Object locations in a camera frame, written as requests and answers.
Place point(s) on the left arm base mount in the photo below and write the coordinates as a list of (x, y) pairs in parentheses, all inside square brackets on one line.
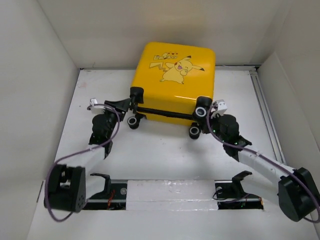
[(104, 193)]

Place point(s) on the aluminium frame rail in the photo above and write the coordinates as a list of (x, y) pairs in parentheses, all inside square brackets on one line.
[(268, 121)]

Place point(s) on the yellow hard-shell suitcase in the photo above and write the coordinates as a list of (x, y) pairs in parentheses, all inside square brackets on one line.
[(173, 83)]

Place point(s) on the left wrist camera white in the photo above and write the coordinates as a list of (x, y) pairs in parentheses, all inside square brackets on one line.
[(94, 107)]

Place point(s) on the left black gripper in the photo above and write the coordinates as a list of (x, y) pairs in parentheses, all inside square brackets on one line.
[(122, 106)]

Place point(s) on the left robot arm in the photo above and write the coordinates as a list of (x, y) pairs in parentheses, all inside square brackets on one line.
[(71, 180)]

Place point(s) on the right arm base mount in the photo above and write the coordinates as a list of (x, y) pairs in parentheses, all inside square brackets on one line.
[(230, 194)]

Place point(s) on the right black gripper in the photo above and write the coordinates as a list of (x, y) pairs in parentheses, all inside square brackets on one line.
[(216, 118)]

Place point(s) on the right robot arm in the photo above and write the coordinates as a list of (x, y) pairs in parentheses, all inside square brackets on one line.
[(292, 189)]

